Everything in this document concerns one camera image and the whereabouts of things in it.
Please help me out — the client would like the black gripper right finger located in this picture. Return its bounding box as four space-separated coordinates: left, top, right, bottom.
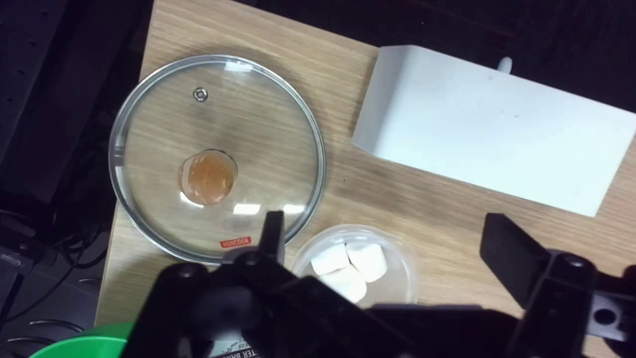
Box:
479 212 599 314

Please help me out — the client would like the white marshmallow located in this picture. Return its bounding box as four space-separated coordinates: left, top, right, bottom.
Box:
320 264 370 304
344 238 390 284
309 242 352 276

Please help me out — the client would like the white rectangular box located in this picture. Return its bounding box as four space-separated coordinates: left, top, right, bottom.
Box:
350 43 636 218

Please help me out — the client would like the round glass pot lid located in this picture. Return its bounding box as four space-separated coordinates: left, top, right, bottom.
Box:
108 53 326 262

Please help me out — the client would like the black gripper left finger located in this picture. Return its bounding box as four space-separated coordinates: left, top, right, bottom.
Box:
225 208 305 294

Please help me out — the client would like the green plastic bowl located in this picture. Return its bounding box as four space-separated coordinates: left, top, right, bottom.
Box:
28 322 136 358

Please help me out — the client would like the small clear plastic bowl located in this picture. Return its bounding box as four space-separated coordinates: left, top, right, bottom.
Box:
291 222 422 310

